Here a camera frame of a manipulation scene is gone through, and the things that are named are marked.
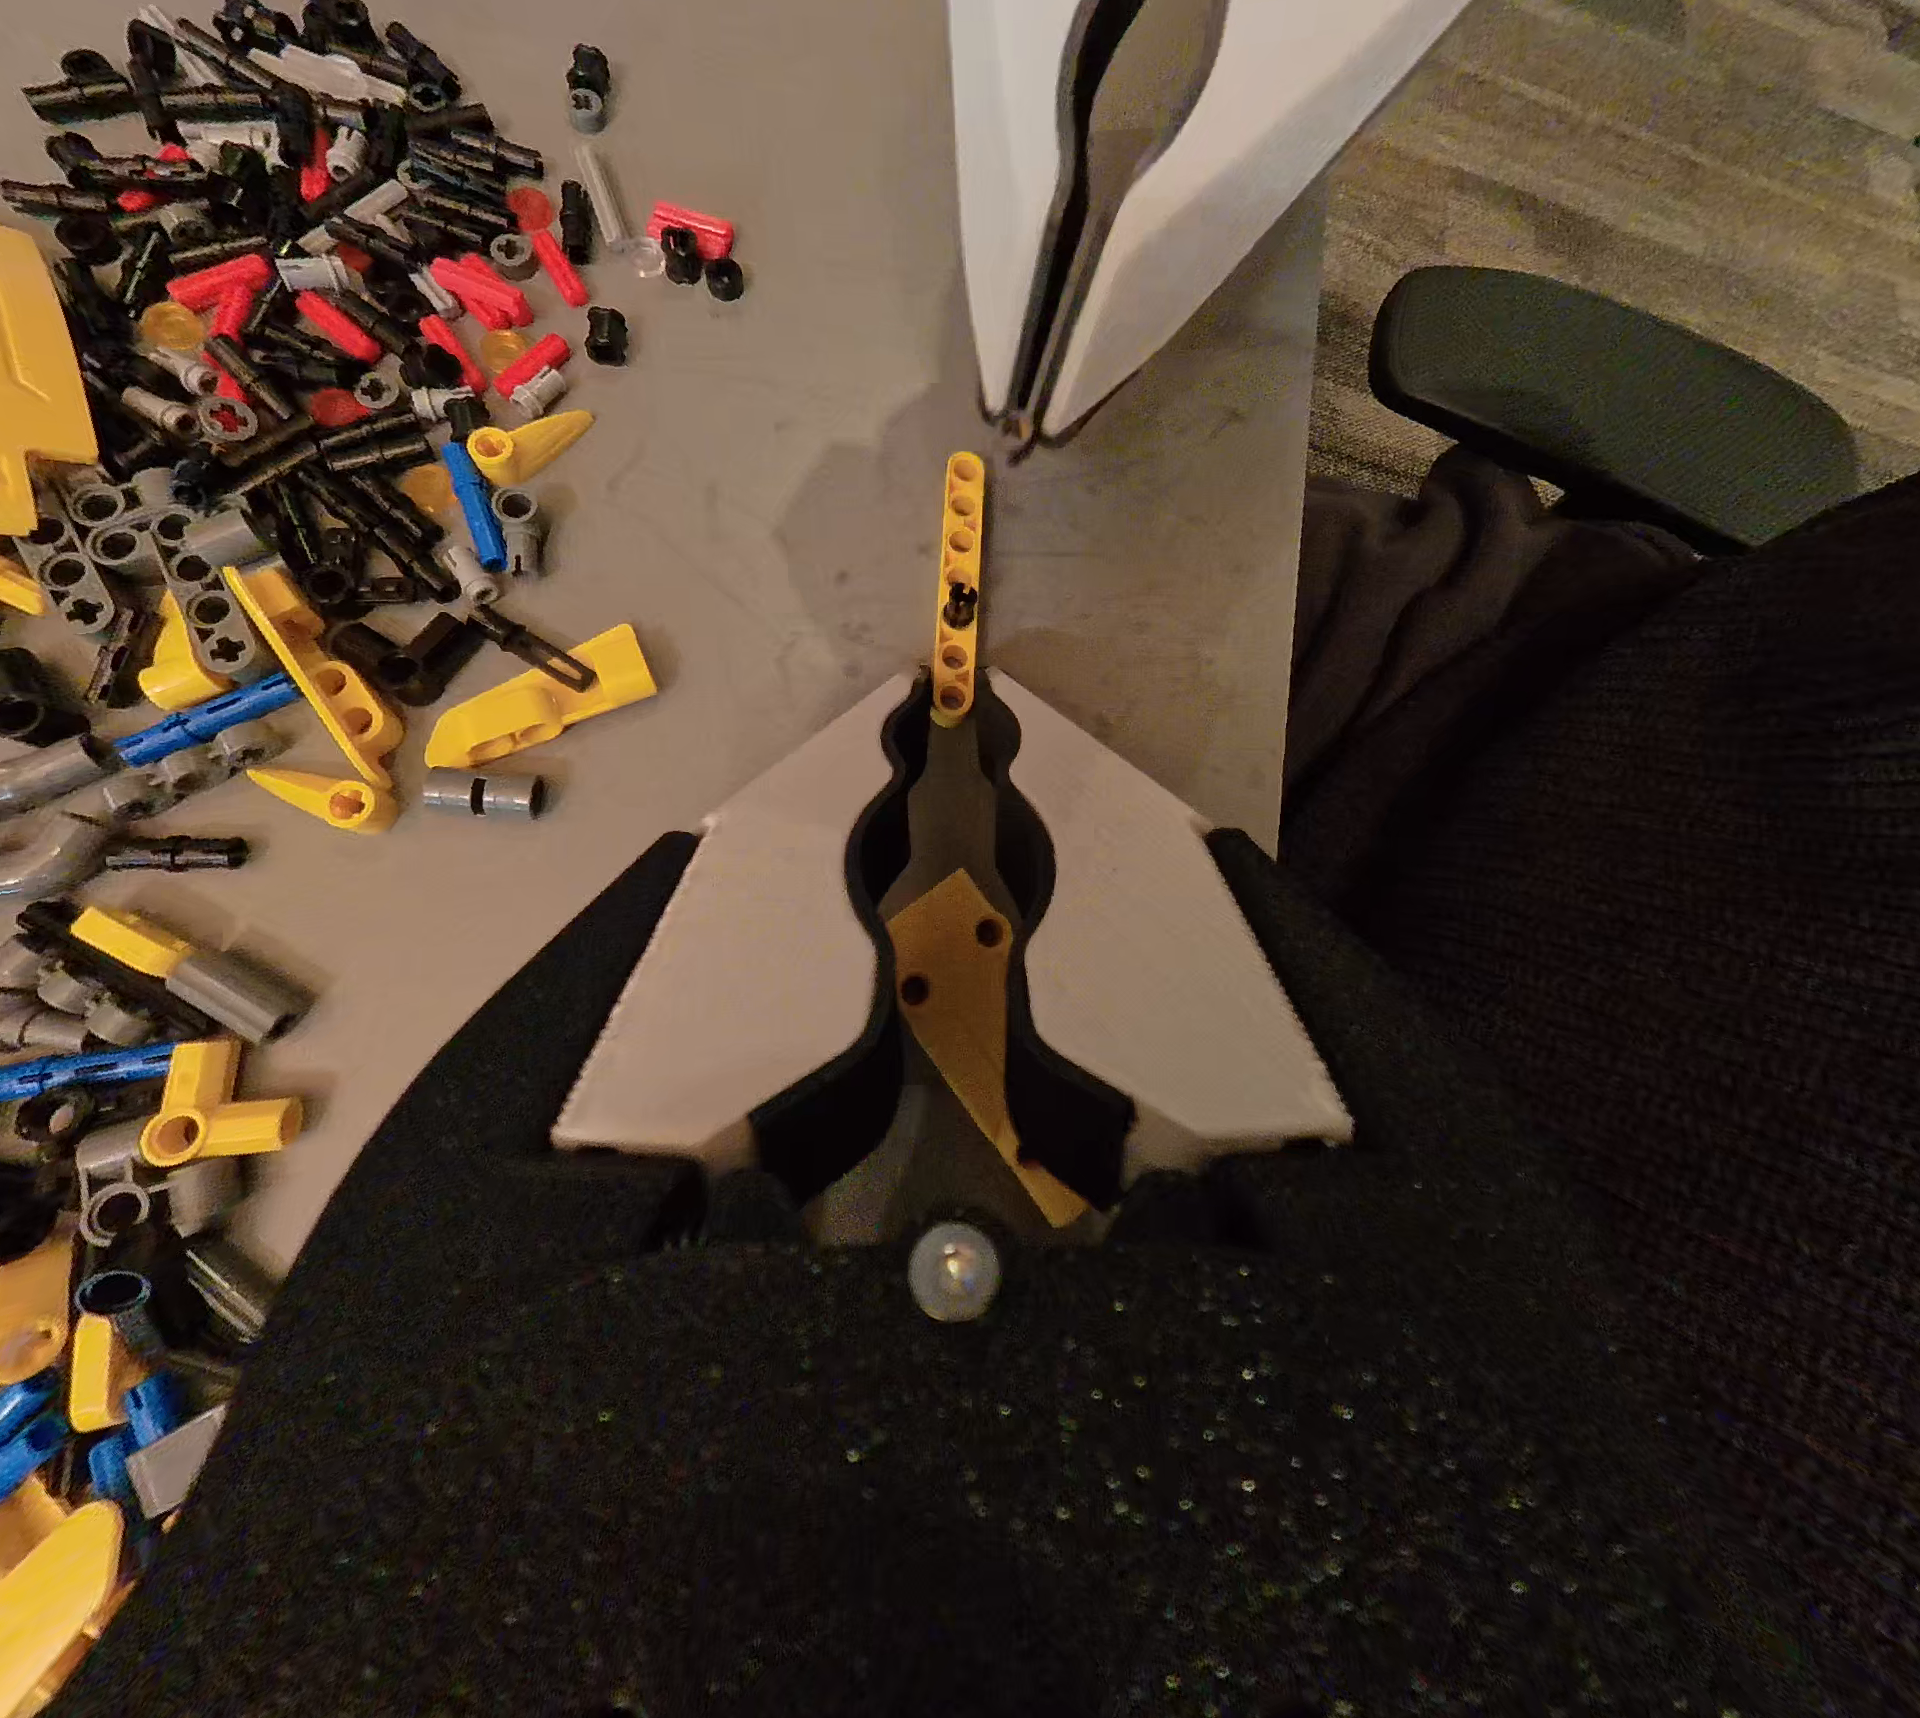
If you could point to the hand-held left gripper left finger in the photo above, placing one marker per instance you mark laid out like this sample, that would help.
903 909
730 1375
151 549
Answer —
720 998

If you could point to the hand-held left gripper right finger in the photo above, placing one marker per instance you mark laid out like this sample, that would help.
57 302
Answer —
1184 998

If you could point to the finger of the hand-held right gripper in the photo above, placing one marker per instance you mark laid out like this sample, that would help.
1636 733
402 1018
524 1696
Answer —
1020 23
1351 23

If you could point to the yellow long perforated beam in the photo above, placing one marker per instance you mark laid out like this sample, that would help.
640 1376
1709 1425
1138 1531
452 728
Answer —
948 631

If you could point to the black plastic pin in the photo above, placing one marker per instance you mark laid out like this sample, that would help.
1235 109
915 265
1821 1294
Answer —
960 601

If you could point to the black thin link rod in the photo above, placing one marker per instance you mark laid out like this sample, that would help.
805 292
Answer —
548 657

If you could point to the grey elbow pipe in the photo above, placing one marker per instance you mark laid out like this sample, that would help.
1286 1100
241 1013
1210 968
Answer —
38 849

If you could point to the yellow perforated block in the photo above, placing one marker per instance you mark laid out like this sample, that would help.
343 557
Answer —
952 983

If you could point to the grey cylinder connector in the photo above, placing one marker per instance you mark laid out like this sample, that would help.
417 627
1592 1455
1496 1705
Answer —
481 795

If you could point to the yellow curved fairing piece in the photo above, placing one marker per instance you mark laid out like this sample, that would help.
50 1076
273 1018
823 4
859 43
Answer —
541 713

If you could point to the red pin pair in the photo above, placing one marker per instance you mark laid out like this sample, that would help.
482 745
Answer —
691 229

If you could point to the black round bush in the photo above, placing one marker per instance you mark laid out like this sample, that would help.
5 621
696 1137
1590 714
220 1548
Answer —
683 257
604 334
724 278

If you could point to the black grey pin connector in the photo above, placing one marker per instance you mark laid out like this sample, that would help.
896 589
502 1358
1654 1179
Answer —
589 87

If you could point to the transparent round stud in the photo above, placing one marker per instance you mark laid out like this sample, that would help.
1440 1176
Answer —
648 257

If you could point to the yellow pointed tooth piece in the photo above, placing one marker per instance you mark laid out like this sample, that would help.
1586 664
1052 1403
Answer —
323 801
524 446

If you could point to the light grey axle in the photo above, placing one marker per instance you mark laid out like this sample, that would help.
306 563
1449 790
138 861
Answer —
601 197

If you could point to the person's dark trousers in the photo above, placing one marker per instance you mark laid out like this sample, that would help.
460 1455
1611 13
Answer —
1470 639

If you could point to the black chair armrest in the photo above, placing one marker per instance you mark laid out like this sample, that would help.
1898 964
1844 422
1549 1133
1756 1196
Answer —
1621 399

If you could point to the black stray pin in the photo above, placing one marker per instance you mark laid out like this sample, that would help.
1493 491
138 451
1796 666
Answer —
574 223

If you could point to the yellow angled liftarm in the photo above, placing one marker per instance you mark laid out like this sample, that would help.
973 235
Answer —
323 682

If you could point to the person's black knit sweater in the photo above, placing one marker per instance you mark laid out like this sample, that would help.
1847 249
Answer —
1725 998

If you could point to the blue short axle pin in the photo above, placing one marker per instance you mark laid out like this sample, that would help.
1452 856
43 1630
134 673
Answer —
476 502

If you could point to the black long pin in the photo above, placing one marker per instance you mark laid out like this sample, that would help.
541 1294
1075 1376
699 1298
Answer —
173 852

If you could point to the blue long axle connector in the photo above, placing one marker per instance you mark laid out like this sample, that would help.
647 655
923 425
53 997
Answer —
202 720

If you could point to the pile of black red pins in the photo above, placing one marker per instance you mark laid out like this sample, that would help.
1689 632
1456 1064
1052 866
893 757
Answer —
331 317

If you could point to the heap of assorted building parts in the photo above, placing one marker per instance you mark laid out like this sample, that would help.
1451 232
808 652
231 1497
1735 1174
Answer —
105 532

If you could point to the yellow ribbed panel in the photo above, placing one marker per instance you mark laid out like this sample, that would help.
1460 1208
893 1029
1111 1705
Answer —
38 383

